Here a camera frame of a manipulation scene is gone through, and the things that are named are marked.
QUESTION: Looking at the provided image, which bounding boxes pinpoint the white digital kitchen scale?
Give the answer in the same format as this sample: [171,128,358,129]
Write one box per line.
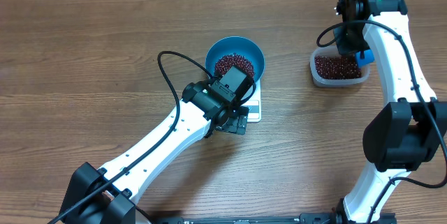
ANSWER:
[243,80,262,123]

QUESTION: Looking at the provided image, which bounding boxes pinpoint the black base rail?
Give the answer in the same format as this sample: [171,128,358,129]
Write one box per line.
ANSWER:
[146,212,397,224]

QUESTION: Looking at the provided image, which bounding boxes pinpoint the blue plastic measuring scoop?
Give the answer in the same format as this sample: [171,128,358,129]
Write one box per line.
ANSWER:
[355,50,374,68]

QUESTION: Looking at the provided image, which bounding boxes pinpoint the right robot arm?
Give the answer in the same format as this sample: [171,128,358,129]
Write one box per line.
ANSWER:
[332,0,446,223]

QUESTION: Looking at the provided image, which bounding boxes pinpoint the red adzuki beans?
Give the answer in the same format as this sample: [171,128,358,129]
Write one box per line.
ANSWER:
[214,54,362,80]

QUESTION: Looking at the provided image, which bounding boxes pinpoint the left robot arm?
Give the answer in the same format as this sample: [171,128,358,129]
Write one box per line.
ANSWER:
[53,79,256,224]

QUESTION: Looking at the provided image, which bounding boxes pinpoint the blue metal bowl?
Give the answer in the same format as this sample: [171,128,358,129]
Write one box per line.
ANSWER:
[205,36,265,82]

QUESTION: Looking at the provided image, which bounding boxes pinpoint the clear plastic food container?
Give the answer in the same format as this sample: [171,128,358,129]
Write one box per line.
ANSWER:
[309,46,371,88]

